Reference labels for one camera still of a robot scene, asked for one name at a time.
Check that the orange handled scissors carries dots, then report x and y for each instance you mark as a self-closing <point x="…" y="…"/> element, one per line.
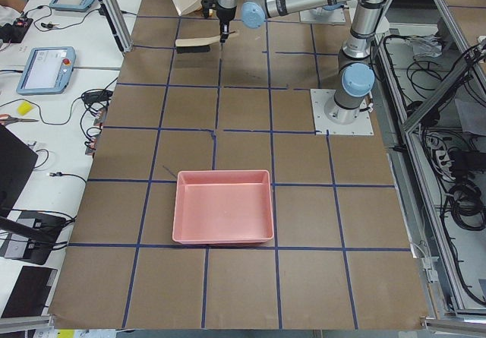
<point x="7" y="119"/>

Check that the pink plastic bin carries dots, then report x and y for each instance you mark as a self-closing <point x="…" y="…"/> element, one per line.
<point x="217" y="207"/>

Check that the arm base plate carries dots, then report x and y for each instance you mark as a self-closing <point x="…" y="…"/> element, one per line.
<point x="329" y="119"/>
<point x="324" y="15"/>

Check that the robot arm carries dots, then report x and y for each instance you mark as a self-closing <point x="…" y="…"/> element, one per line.
<point x="356" y="79"/>

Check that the cream hand brush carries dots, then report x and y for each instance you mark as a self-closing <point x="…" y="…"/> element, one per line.
<point x="199" y="45"/>

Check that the near teach pendant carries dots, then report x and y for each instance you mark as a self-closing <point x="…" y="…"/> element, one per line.
<point x="47" y="71"/>

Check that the aluminium frame post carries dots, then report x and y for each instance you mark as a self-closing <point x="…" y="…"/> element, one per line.
<point x="117" y="25"/>

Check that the black laptop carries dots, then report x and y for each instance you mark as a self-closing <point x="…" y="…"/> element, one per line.
<point x="17" y="163"/>

